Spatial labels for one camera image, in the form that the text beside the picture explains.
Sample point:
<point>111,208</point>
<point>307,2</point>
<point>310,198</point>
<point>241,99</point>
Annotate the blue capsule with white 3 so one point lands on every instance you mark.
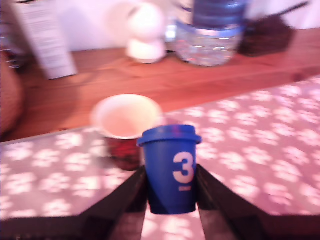
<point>165,180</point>

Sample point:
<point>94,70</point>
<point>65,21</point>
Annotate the paw print tablecloth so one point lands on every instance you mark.
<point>250,125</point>

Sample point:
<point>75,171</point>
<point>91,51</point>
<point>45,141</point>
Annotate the dark red printed mug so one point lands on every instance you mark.
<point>125,117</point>

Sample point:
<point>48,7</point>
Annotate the large clear water bottle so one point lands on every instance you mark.
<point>210,37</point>

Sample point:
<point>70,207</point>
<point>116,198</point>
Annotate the white printed leaflet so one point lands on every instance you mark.
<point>45,37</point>

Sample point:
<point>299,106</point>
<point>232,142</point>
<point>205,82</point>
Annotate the thin dark stick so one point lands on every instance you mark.
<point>296,8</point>

